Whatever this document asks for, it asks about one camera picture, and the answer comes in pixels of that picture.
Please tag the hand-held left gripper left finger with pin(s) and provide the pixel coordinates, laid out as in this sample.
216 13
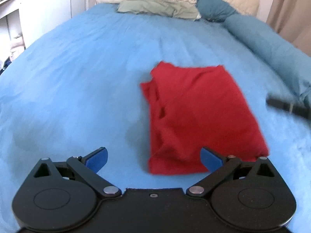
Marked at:
97 160

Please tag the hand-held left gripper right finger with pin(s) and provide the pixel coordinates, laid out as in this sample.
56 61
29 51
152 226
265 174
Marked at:
209 160

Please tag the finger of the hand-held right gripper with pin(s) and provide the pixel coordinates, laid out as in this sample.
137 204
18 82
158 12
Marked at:
286 105

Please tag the red knit sweater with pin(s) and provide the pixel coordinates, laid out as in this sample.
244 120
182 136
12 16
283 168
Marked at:
199 111

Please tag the blue duvet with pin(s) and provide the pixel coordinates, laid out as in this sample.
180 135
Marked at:
267 43

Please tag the blue bed sheet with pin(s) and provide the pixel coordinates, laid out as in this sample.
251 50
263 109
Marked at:
73 77

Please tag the beige curtain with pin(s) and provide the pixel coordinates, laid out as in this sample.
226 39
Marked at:
289 9

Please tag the teal pillow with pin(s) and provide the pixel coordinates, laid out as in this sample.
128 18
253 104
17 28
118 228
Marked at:
213 7

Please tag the dark cloth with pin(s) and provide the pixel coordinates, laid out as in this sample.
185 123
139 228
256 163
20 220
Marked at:
4 65

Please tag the white bag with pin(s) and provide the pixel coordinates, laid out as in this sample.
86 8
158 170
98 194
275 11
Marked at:
18 49

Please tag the white wardrobe with grey panel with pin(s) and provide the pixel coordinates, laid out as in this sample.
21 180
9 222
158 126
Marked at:
55 4

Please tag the green pillow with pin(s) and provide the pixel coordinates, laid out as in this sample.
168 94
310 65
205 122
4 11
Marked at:
155 7

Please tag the white shelf unit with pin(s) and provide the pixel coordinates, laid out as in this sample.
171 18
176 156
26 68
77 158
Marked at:
12 17

